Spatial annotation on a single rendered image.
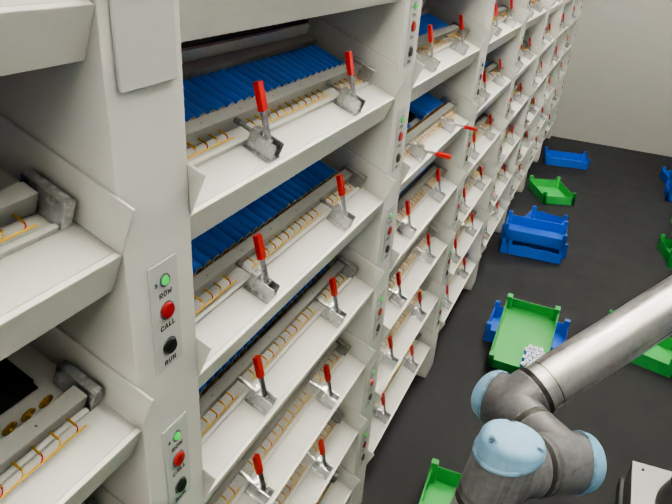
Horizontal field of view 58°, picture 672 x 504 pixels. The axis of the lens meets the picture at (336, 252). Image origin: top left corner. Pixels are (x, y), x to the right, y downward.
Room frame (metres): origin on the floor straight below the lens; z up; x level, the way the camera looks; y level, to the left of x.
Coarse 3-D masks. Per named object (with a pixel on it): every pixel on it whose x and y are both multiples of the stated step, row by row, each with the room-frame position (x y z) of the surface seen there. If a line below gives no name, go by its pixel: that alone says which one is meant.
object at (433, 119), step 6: (444, 108) 1.68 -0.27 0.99; (450, 108) 1.71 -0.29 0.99; (438, 114) 1.62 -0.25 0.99; (444, 114) 1.66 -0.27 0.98; (426, 120) 1.54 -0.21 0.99; (432, 120) 1.56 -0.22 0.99; (438, 120) 1.62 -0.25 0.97; (420, 126) 1.48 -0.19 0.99; (426, 126) 1.50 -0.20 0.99; (432, 126) 1.55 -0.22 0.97; (414, 132) 1.43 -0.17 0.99; (420, 132) 1.45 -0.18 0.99; (426, 132) 1.50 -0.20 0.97; (408, 138) 1.38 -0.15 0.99; (414, 138) 1.42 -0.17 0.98; (426, 138) 1.47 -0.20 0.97; (408, 144) 1.38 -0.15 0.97
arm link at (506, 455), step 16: (480, 432) 0.65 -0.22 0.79; (496, 432) 0.64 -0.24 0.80; (512, 432) 0.65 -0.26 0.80; (528, 432) 0.65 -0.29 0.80; (480, 448) 0.63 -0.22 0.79; (496, 448) 0.61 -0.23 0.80; (512, 448) 0.61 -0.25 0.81; (528, 448) 0.62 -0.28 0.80; (544, 448) 0.62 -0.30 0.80; (480, 464) 0.61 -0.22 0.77; (496, 464) 0.60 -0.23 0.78; (512, 464) 0.59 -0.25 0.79; (528, 464) 0.59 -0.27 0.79; (544, 464) 0.62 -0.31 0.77; (464, 480) 0.62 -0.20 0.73; (480, 480) 0.60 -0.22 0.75; (496, 480) 0.59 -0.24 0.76; (512, 480) 0.59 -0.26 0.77; (528, 480) 0.59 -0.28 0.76; (544, 480) 0.61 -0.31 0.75; (464, 496) 0.61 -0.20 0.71; (480, 496) 0.59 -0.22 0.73; (496, 496) 0.58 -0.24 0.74; (512, 496) 0.58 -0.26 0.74; (528, 496) 0.60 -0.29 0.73
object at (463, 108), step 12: (444, 96) 1.76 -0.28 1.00; (456, 96) 1.77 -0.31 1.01; (456, 108) 1.76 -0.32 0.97; (468, 108) 1.75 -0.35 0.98; (420, 120) 1.59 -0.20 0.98; (456, 120) 1.71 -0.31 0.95; (468, 120) 1.75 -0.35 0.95; (432, 132) 1.55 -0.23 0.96; (444, 132) 1.58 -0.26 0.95; (456, 132) 1.62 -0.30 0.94; (432, 144) 1.47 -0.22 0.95; (444, 144) 1.52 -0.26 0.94; (408, 156) 1.35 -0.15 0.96; (432, 156) 1.42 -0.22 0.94; (408, 168) 1.19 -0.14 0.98; (420, 168) 1.34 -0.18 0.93; (408, 180) 1.27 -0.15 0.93
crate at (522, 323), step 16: (512, 304) 2.09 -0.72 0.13; (528, 304) 2.05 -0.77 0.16; (512, 320) 2.03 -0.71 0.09; (528, 320) 2.02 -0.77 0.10; (544, 320) 2.02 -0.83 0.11; (496, 336) 1.92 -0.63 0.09; (512, 336) 1.96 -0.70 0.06; (528, 336) 1.95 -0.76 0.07; (544, 336) 1.95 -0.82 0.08; (496, 352) 1.90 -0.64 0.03; (512, 352) 1.89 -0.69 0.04; (544, 352) 1.89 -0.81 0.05; (512, 368) 1.80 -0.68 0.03
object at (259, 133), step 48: (192, 48) 0.83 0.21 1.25; (288, 48) 1.04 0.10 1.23; (336, 48) 1.15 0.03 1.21; (192, 96) 0.74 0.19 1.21; (240, 96) 0.81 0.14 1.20; (288, 96) 0.86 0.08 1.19; (336, 96) 0.97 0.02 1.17; (384, 96) 1.09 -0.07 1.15; (192, 144) 0.66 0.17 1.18; (240, 144) 0.71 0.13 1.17; (288, 144) 0.77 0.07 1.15; (336, 144) 0.90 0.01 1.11; (192, 192) 0.54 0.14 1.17; (240, 192) 0.64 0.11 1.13
